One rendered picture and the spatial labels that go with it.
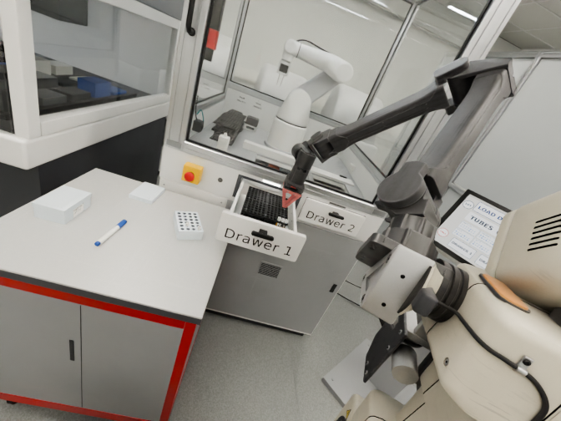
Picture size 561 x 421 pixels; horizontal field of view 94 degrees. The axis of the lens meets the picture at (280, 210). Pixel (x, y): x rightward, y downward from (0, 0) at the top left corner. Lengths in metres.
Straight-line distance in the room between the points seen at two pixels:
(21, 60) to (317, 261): 1.29
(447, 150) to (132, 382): 1.09
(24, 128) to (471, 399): 1.24
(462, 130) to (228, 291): 1.30
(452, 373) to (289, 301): 1.24
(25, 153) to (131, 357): 0.73
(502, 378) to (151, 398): 1.02
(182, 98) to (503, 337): 1.09
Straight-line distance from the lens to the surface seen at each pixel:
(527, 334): 0.38
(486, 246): 1.34
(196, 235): 0.97
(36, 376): 1.27
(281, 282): 1.47
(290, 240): 0.89
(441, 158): 0.56
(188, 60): 1.12
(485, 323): 0.38
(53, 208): 1.01
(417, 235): 0.43
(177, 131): 1.17
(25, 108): 1.16
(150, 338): 0.91
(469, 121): 0.63
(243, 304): 1.61
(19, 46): 1.12
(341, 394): 1.74
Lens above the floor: 1.37
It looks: 27 degrees down
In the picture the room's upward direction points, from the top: 22 degrees clockwise
